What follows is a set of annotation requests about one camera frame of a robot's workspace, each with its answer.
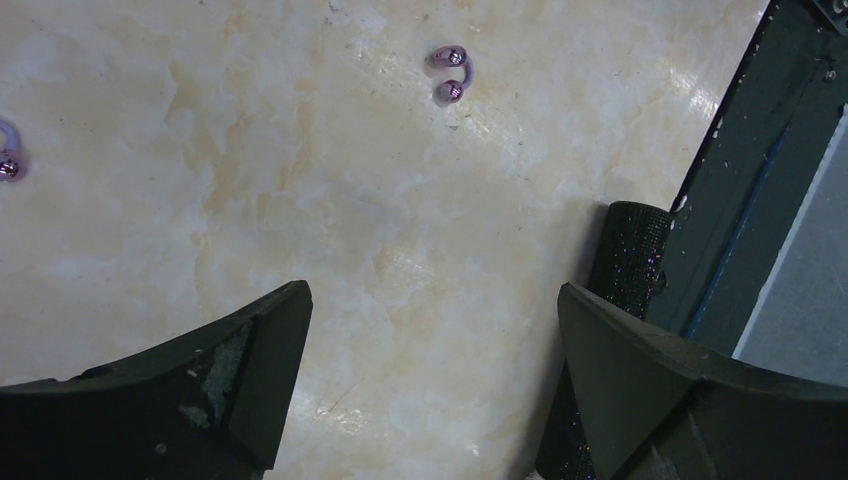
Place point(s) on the purple earbud upper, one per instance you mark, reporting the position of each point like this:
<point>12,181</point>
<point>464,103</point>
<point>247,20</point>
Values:
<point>13,163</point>

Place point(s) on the purple earbud lower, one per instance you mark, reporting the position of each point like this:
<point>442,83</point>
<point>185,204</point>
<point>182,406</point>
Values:
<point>458,66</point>

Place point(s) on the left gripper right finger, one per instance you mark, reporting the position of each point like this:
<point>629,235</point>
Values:
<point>656,406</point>

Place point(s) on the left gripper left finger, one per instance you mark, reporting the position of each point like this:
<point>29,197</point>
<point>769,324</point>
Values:
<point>208,404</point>

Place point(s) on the purple earbud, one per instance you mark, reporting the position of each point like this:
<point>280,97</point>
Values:
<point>13,163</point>
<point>458,66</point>

